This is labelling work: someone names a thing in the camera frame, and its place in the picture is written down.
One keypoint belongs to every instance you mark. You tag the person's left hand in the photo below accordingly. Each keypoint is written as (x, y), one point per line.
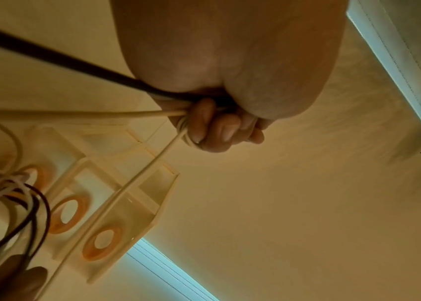
(233, 53)

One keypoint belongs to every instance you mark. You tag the person's right hand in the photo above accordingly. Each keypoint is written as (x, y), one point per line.
(9, 282)

